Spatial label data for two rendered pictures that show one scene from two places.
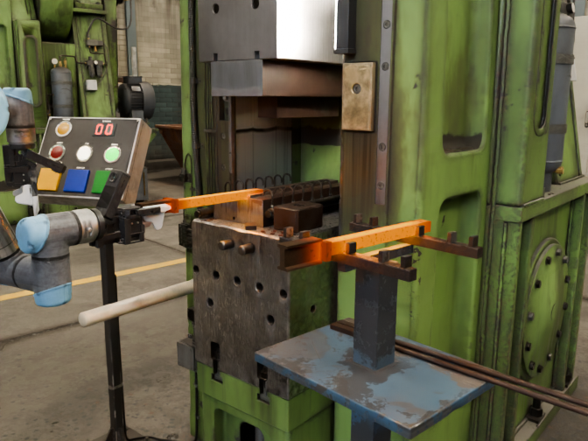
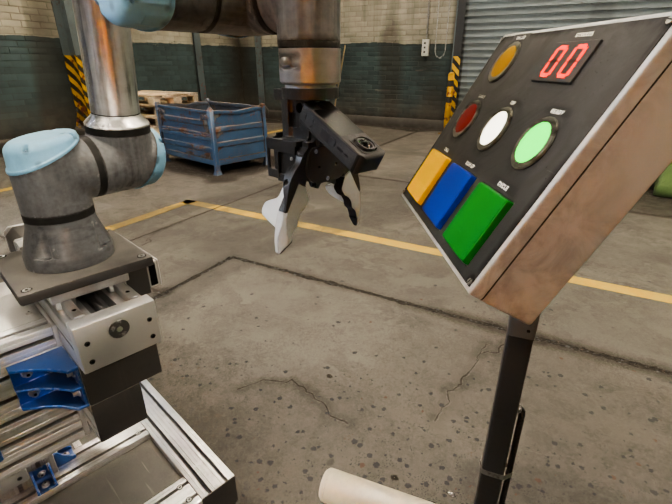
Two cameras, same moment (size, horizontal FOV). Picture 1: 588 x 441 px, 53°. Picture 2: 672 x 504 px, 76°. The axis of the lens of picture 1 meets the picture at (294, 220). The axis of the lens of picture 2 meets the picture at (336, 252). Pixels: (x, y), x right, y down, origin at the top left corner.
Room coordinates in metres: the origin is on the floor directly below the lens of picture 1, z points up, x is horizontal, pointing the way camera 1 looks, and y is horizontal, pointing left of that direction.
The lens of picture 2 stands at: (1.52, 0.22, 1.16)
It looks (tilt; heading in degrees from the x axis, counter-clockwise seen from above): 24 degrees down; 72
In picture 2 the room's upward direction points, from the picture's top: straight up
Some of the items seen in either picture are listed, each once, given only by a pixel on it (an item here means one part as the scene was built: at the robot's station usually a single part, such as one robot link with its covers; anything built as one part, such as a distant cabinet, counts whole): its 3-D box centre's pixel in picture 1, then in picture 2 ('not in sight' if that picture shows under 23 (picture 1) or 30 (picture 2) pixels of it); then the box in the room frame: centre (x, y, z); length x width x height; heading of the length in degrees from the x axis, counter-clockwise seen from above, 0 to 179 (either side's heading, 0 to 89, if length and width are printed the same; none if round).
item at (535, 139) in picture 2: (112, 154); (533, 143); (1.84, 0.57, 1.09); 0.05 x 0.03 x 0.04; 50
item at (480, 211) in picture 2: (105, 182); (477, 223); (1.79, 0.58, 1.01); 0.07 x 0.05 x 0.07; 75
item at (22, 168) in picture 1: (20, 164); (307, 136); (1.66, 0.78, 1.07); 0.09 x 0.08 x 0.12; 118
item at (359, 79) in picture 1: (358, 96); not in sight; (1.54, -0.16, 1.27); 0.09 x 0.02 x 0.17; 50
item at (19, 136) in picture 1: (21, 136); (308, 69); (1.66, 0.77, 1.16); 0.08 x 0.08 x 0.05
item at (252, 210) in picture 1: (285, 199); not in sight; (1.81, 0.03, 0.96); 0.42 x 0.20 x 0.09; 140
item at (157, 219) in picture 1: (157, 217); not in sight; (1.38, 0.33, 0.98); 0.09 x 0.03 x 0.06; 137
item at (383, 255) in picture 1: (430, 248); not in sight; (1.01, -0.25, 1.01); 0.23 x 0.06 x 0.02; 133
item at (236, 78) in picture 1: (285, 80); not in sight; (1.81, 0.03, 1.32); 0.42 x 0.20 x 0.10; 140
